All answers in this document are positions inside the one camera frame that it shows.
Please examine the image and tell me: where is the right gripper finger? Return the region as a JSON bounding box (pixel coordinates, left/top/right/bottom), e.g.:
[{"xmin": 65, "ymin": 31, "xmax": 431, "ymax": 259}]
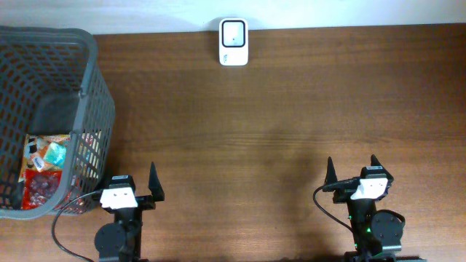
[
  {"xmin": 371, "ymin": 154, "xmax": 382, "ymax": 167},
  {"xmin": 324, "ymin": 156, "xmax": 338, "ymax": 186}
]

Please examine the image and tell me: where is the red Hacks candy bag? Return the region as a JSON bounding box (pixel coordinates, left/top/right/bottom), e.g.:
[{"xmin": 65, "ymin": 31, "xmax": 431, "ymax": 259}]
[{"xmin": 22, "ymin": 170, "xmax": 62, "ymax": 210}]

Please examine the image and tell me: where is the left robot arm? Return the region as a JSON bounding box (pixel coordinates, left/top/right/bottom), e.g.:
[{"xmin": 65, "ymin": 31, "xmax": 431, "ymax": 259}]
[{"xmin": 94, "ymin": 163, "xmax": 165, "ymax": 262}]

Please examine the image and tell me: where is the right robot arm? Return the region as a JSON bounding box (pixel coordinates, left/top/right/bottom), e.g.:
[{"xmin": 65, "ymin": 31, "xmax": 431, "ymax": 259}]
[{"xmin": 316, "ymin": 155, "xmax": 422, "ymax": 262}]

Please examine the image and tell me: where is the orange tissue pack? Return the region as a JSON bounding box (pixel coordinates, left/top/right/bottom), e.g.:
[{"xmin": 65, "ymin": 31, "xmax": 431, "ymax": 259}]
[{"xmin": 23, "ymin": 136, "xmax": 50, "ymax": 172}]

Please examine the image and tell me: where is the teal tissue pack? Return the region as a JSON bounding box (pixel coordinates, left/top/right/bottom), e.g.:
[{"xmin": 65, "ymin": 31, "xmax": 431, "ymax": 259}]
[{"xmin": 43, "ymin": 142, "xmax": 67, "ymax": 169}]

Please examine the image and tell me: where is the white barcode scanner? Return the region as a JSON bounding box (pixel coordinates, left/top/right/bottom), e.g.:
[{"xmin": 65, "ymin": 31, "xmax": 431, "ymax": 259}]
[{"xmin": 218, "ymin": 17, "xmax": 249, "ymax": 66}]

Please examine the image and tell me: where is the grey plastic mesh basket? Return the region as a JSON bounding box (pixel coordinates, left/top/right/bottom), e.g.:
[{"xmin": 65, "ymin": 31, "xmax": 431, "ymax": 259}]
[{"xmin": 1, "ymin": 26, "xmax": 115, "ymax": 220}]

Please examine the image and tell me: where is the beige snack bag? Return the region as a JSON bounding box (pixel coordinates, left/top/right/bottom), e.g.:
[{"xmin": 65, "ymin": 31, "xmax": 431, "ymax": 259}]
[{"xmin": 25, "ymin": 133, "xmax": 103, "ymax": 179}]

